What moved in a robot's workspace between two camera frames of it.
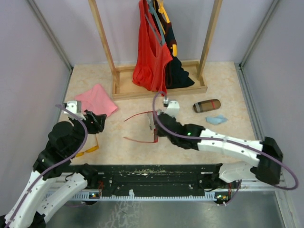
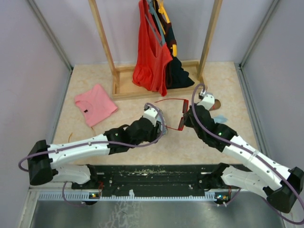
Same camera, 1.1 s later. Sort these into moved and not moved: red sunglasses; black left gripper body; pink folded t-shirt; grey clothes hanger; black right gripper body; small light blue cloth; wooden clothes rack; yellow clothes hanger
Moved: black right gripper body; red sunglasses; black left gripper body
Not moved: grey clothes hanger; yellow clothes hanger; pink folded t-shirt; wooden clothes rack; small light blue cloth
